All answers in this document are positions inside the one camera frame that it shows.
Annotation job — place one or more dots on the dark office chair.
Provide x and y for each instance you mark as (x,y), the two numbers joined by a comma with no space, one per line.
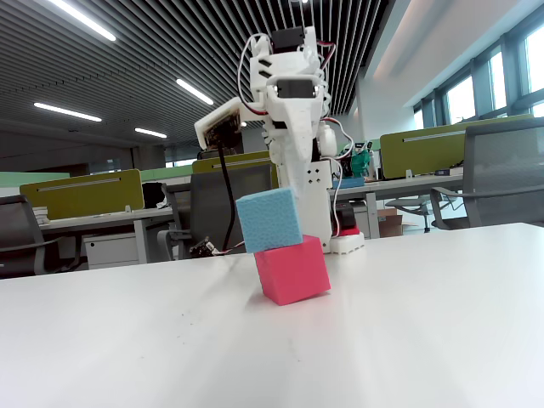
(17,238)

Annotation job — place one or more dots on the white drawer cabinet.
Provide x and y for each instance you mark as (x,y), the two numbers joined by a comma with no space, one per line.
(110,251)

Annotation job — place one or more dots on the blue foam cube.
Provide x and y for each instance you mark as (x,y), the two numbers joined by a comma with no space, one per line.
(268,219)

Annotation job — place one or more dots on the green robot device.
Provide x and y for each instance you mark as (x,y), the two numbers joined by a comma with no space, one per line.
(361,161)

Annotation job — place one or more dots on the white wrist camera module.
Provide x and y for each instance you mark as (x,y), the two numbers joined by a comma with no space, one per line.
(221,123)

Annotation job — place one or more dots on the small controller circuit board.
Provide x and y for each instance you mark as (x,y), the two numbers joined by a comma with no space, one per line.
(202,247)

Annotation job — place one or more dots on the cardboard box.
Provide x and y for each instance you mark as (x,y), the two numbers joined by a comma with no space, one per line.
(391,225)

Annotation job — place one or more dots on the green desk divider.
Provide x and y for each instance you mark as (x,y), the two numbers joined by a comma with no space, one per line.
(34,178)
(166,174)

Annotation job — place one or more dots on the red foam cube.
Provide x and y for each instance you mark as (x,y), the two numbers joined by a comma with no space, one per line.
(293,270)

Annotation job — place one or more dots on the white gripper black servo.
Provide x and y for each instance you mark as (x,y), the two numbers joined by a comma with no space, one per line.
(296,111)

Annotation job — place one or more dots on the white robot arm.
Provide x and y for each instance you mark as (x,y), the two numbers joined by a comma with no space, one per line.
(327,140)

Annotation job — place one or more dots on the grey mesh office chair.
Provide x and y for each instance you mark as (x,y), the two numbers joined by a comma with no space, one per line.
(501,170)

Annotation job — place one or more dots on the long ceiling light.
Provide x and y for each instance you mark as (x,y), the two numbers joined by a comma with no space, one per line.
(85,21)
(193,91)
(151,133)
(68,111)

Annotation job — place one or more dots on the glass window row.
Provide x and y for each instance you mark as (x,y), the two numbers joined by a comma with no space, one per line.
(461,95)

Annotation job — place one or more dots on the light grey office chair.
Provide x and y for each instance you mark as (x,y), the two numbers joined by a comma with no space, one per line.
(408,204)

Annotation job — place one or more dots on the red black table clamp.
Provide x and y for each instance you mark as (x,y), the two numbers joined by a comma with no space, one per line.
(346,217)

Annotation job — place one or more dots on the black bag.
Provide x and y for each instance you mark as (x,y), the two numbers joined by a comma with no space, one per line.
(152,195)

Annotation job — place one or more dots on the flat blue box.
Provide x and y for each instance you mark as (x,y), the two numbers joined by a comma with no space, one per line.
(350,183)

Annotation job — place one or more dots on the white office desk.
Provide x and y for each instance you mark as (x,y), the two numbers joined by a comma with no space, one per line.
(106,217)
(404,183)

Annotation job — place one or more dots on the stack of books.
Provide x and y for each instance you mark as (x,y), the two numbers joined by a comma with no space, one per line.
(40,214)

